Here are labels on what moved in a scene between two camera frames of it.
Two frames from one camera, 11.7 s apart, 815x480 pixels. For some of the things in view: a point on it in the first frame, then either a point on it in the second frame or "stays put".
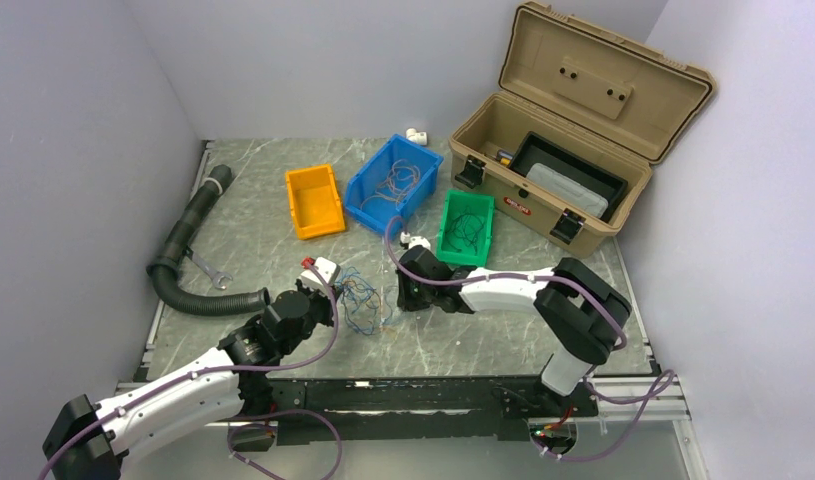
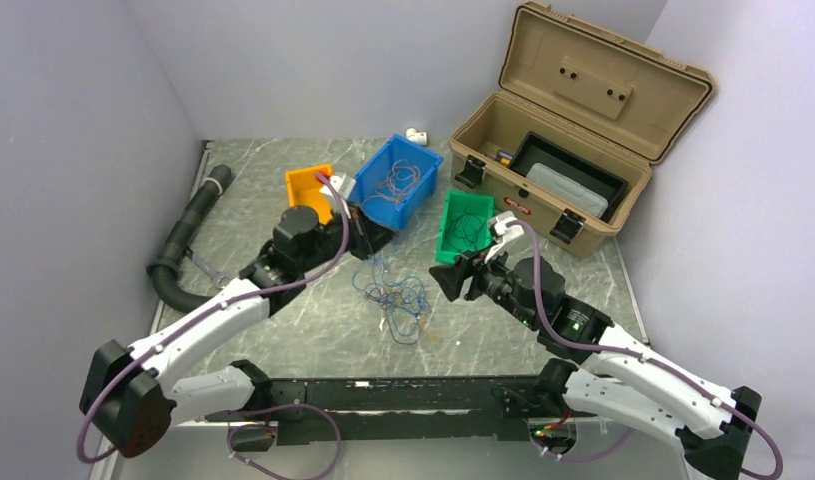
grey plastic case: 568,189 stays put
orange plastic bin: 314,201 stays put
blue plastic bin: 396,177 stays put
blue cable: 362,303 -> 405,299
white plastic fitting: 419,137 stays put
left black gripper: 324,300 -> 377,235
